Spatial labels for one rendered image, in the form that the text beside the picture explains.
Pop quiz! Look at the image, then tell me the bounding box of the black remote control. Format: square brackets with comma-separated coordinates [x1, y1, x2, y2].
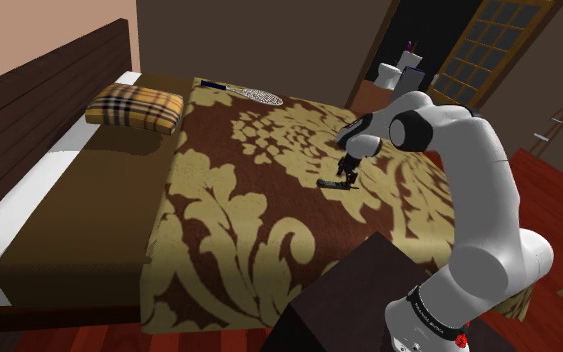
[315, 178, 360, 191]

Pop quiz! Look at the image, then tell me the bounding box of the bed with patterned brown blanket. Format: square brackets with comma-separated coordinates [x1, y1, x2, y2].
[0, 18, 536, 336]

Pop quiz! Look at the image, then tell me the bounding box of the wooden door with glass panes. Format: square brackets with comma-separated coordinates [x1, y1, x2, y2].
[427, 0, 563, 109]

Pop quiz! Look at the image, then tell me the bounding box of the wooden easel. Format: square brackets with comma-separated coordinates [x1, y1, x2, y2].
[528, 87, 563, 162]

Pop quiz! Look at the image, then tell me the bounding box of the yellow plaid pillow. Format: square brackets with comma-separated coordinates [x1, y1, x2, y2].
[84, 83, 185, 136]

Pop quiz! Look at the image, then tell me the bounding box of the badminton racket with blue handle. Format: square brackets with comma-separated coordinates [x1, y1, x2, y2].
[199, 79, 285, 107]

